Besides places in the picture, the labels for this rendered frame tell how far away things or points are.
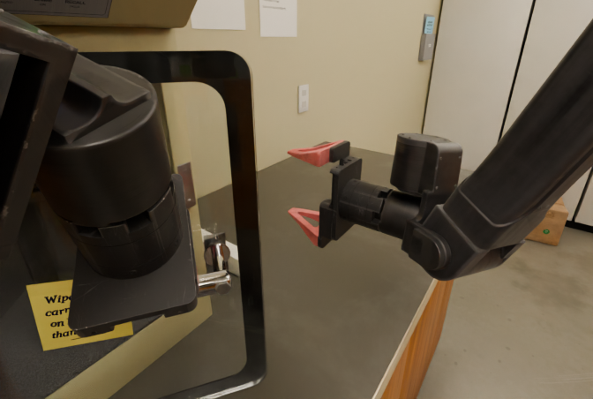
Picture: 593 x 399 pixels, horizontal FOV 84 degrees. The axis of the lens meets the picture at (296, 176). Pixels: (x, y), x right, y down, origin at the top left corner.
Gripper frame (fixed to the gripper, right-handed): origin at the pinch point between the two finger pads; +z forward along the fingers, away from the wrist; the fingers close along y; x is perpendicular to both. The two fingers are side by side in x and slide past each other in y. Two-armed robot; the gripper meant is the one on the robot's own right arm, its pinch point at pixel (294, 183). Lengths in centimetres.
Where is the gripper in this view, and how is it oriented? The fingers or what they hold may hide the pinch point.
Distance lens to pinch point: 49.0
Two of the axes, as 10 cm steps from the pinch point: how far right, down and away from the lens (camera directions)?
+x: -5.9, 3.1, -7.5
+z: -8.1, -2.3, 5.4
